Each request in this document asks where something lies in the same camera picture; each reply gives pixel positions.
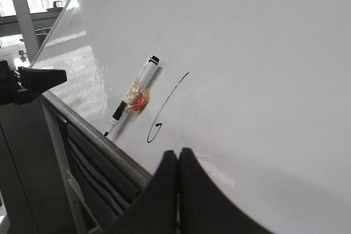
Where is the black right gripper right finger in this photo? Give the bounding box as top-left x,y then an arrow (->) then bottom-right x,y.
178,148 -> 271,233

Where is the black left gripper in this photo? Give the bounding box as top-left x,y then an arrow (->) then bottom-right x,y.
1,60 -> 67,105

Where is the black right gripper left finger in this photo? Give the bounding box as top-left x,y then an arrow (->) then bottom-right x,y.
103,150 -> 178,233

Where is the red taped magnet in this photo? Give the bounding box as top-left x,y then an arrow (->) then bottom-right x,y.
123,87 -> 150,112

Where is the white black whiteboard marker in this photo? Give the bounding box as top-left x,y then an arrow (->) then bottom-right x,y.
104,55 -> 160,136

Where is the white stand leg frame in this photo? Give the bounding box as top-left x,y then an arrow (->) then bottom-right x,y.
41,98 -> 102,233

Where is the grey whiteboard stand post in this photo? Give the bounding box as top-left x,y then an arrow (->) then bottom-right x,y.
12,0 -> 39,62

